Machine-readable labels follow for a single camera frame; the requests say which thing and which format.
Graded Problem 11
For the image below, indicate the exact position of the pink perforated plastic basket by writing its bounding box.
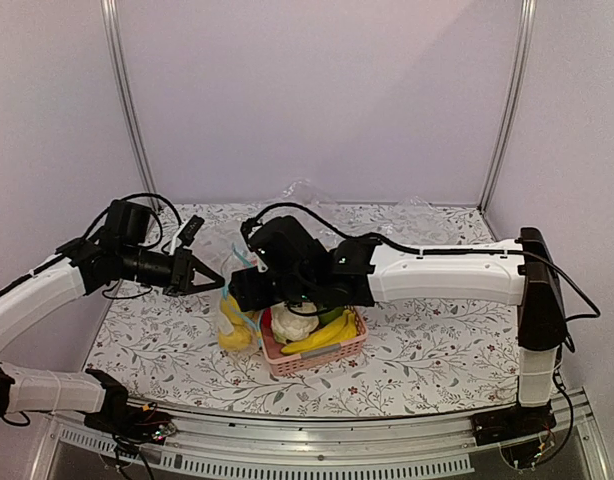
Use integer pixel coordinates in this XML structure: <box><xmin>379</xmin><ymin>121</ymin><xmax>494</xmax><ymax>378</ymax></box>
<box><xmin>261</xmin><ymin>309</ymin><xmax>367</xmax><ymax>376</ymax></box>

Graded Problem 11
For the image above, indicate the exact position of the red toy fruit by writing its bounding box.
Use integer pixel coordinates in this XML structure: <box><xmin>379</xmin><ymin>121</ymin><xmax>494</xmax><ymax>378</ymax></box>
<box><xmin>260</xmin><ymin>308</ymin><xmax>273</xmax><ymax>344</ymax></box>

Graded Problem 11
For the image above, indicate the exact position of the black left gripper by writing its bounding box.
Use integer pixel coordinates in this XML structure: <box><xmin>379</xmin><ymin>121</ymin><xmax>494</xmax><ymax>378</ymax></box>
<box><xmin>120</xmin><ymin>244</ymin><xmax>225</xmax><ymax>297</ymax></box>

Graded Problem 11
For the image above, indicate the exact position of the aluminium front frame rail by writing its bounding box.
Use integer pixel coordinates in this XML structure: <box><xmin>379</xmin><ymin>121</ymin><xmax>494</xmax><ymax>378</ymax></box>
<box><xmin>30</xmin><ymin>389</ymin><xmax>612</xmax><ymax>479</ymax></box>

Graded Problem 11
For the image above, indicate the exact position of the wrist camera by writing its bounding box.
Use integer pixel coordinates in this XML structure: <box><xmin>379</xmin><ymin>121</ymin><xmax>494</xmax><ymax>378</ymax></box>
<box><xmin>240</xmin><ymin>219</ymin><xmax>260</xmax><ymax>250</ymax></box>
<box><xmin>178</xmin><ymin>215</ymin><xmax>204</xmax><ymax>246</ymax></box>

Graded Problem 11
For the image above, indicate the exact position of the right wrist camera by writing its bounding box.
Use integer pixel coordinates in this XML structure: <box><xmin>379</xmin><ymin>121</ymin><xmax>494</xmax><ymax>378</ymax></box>
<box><xmin>240</xmin><ymin>219</ymin><xmax>260</xmax><ymax>250</ymax></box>

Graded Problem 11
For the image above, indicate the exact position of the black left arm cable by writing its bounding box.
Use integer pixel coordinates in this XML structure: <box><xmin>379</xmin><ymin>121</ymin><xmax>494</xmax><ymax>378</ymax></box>
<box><xmin>84</xmin><ymin>193</ymin><xmax>186</xmax><ymax>241</ymax></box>

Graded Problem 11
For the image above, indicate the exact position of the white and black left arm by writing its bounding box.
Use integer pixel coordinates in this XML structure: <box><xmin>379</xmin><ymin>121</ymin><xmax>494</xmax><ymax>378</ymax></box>
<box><xmin>0</xmin><ymin>194</ymin><xmax>225</xmax><ymax>434</ymax></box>

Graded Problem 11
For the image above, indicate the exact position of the yellow green toy mango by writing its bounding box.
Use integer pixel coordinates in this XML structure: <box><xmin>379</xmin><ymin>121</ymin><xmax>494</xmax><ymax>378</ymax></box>
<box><xmin>219</xmin><ymin>295</ymin><xmax>253</xmax><ymax>326</ymax></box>

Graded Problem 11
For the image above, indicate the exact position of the clear zip top bag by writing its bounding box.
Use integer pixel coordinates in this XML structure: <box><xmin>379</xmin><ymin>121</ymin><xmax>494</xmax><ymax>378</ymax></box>
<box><xmin>215</xmin><ymin>241</ymin><xmax>262</xmax><ymax>357</ymax></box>

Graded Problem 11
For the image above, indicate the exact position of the white toy cauliflower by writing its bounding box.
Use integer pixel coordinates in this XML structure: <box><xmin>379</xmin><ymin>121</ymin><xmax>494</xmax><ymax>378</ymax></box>
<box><xmin>271</xmin><ymin>305</ymin><xmax>319</xmax><ymax>344</ymax></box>

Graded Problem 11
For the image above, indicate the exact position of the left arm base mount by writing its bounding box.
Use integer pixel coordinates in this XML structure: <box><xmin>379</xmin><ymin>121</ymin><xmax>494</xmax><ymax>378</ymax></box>
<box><xmin>84</xmin><ymin>369</ymin><xmax>177</xmax><ymax>445</ymax></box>

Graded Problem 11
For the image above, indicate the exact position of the crumpled clear plastic bag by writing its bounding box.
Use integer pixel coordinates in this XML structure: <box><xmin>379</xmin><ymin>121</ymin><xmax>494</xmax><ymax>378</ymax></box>
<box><xmin>278</xmin><ymin>179</ymin><xmax>335</xmax><ymax>210</ymax></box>

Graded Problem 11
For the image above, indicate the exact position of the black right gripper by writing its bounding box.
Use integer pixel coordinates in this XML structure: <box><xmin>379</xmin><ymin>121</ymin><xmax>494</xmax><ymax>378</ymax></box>
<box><xmin>227</xmin><ymin>267</ymin><xmax>314</xmax><ymax>313</ymax></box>

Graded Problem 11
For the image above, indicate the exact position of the green toy pear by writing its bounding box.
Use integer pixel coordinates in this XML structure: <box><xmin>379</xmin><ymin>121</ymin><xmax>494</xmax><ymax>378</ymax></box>
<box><xmin>319</xmin><ymin>307</ymin><xmax>345</xmax><ymax>325</ymax></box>

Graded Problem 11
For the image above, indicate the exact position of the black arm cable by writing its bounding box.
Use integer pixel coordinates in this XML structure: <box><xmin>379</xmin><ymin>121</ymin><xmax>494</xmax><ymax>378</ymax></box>
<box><xmin>84</xmin><ymin>193</ymin><xmax>186</xmax><ymax>241</ymax></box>
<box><xmin>246</xmin><ymin>202</ymin><xmax>602</xmax><ymax>354</ymax></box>

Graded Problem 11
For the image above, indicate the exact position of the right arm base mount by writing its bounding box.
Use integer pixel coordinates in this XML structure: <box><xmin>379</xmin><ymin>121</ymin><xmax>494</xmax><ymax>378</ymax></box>
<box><xmin>470</xmin><ymin>402</ymin><xmax>556</xmax><ymax>470</ymax></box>

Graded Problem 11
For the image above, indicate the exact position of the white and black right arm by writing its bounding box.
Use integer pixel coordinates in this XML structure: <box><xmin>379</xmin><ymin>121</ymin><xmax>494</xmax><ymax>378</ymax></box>
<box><xmin>228</xmin><ymin>216</ymin><xmax>567</xmax><ymax>436</ymax></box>

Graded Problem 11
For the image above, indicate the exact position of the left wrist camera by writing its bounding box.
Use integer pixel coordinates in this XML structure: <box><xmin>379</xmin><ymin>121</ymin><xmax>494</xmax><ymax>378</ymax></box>
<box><xmin>178</xmin><ymin>215</ymin><xmax>204</xmax><ymax>246</ymax></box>

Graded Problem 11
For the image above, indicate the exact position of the yellow toy lemon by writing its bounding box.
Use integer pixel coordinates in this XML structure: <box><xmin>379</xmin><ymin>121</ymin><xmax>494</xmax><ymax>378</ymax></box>
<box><xmin>218</xmin><ymin>321</ymin><xmax>252</xmax><ymax>352</ymax></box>

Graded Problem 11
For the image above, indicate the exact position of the floral patterned table mat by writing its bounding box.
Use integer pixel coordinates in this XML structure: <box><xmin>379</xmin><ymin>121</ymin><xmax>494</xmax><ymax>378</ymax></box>
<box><xmin>84</xmin><ymin>202</ymin><xmax>548</xmax><ymax>419</ymax></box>

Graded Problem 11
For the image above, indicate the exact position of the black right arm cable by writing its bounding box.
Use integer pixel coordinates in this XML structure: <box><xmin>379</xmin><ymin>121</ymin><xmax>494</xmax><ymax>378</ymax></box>
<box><xmin>246</xmin><ymin>202</ymin><xmax>602</xmax><ymax>354</ymax></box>

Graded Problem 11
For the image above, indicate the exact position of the aluminium left corner post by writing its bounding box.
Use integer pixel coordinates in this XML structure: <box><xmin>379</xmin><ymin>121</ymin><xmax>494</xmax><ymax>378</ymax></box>
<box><xmin>100</xmin><ymin>0</ymin><xmax>157</xmax><ymax>194</ymax></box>

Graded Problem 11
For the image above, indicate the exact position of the yellow toy banana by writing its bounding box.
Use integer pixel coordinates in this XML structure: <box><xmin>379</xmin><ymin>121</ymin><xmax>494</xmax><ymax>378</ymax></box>
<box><xmin>281</xmin><ymin>310</ymin><xmax>357</xmax><ymax>355</ymax></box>

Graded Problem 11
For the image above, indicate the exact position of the aluminium corner post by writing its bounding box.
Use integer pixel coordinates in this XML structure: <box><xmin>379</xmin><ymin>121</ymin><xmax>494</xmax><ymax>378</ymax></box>
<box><xmin>100</xmin><ymin>0</ymin><xmax>157</xmax><ymax>194</ymax></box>
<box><xmin>478</xmin><ymin>0</ymin><xmax>537</xmax><ymax>215</ymax></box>

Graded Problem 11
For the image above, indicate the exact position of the aluminium right corner post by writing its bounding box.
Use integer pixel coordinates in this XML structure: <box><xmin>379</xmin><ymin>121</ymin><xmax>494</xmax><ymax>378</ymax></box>
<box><xmin>478</xmin><ymin>0</ymin><xmax>537</xmax><ymax>215</ymax></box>

